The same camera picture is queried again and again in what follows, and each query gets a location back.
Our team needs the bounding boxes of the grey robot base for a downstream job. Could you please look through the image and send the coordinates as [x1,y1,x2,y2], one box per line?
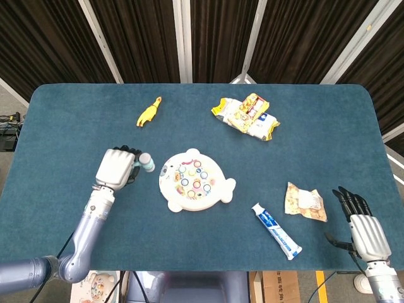
[126,270,250,303]

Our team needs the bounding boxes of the crumpled snack bag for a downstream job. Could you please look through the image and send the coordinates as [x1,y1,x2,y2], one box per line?
[284,181,328,223]

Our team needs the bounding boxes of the blue felt table mat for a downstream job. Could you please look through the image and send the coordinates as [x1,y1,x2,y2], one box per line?
[0,83,404,271]

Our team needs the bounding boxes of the teal toy hammer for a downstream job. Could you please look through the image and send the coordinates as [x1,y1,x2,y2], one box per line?
[131,152,156,173]

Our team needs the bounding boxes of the white frame pole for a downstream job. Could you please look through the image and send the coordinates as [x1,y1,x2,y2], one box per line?
[0,77,30,108]
[172,0,193,84]
[78,0,124,84]
[320,0,395,85]
[381,124,404,143]

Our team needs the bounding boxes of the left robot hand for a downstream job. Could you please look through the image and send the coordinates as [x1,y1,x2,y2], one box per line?
[95,145,143,190]

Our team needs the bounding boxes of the black electronics with cables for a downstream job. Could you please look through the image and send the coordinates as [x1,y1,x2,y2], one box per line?
[0,112,23,151]

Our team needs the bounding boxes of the thin blue cable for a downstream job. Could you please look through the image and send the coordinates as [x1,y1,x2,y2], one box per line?
[309,271,336,303]

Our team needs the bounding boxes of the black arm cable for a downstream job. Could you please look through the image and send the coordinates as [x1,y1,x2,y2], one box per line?
[30,232,77,303]

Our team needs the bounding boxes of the white fish-shaped toy board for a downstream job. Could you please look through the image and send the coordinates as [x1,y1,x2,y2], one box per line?
[158,148,237,213]

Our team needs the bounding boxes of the yellow rubber chicken toy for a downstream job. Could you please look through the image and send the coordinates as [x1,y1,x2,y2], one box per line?
[136,96,163,128]

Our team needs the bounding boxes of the white round floor object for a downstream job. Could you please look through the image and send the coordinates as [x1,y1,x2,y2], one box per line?
[353,273,372,294]

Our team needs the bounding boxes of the yellow biscuit pack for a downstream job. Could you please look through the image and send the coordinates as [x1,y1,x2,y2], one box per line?
[229,92,271,133]

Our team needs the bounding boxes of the toy box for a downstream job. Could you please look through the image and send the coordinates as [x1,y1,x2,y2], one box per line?
[71,270,121,303]

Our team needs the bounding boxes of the brown cardboard box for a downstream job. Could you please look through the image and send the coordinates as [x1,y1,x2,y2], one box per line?
[249,270,301,303]

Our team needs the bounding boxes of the yellow white snack bag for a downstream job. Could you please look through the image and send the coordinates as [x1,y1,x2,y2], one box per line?
[211,97,281,142]

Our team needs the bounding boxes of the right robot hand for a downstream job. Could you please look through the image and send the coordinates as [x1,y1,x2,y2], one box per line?
[324,186,393,263]

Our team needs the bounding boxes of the dark brown curtain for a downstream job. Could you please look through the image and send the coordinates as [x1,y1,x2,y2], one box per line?
[0,0,404,155]

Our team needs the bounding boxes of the blue white toothpaste tube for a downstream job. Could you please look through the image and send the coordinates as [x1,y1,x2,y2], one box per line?
[251,202,303,261]

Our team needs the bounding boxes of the white light stand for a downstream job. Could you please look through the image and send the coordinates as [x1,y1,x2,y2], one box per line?
[229,0,268,85]

